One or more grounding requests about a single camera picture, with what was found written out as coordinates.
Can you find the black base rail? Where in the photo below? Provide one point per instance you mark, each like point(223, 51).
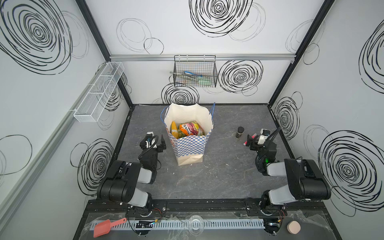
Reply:
point(165, 207)

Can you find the orange pink Fox's candy bag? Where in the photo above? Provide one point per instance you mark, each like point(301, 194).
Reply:
point(190, 128)

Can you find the black lid spice jar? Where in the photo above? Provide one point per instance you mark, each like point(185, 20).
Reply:
point(240, 131)

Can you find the beige round sponge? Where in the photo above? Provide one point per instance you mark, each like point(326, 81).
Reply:
point(294, 227)

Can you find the white wire wall shelf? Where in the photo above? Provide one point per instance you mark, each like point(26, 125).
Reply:
point(97, 97)

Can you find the pink marker pen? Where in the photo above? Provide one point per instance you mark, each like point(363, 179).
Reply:
point(249, 140)

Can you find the black wire wall basket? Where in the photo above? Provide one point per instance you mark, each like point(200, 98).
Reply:
point(204, 65)

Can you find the blue handled tool in basket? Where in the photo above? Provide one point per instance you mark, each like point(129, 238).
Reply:
point(191, 74)

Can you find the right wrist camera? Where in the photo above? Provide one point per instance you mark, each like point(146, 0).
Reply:
point(265, 133)

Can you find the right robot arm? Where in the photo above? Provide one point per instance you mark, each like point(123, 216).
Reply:
point(305, 180)

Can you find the green Fox's spring tea bag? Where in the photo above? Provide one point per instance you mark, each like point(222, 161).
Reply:
point(200, 132)

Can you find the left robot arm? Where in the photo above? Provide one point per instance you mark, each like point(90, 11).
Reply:
point(120, 182)

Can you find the blue checkered paper bag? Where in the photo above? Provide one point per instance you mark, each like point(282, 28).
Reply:
point(189, 149)

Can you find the white slotted cable duct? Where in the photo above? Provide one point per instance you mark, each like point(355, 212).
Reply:
point(213, 224)

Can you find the green item in basket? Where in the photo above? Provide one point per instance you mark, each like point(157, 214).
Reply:
point(206, 81)

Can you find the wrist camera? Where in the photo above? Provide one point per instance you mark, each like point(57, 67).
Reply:
point(148, 139)
point(265, 133)

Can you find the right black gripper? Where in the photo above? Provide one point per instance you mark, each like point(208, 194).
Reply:
point(267, 147)

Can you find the yellow snack bag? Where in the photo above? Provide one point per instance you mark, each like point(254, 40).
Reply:
point(174, 130)

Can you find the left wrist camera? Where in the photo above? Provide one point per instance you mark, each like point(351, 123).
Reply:
point(148, 139)

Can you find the red plastic scoop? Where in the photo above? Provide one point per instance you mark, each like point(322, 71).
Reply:
point(104, 227)

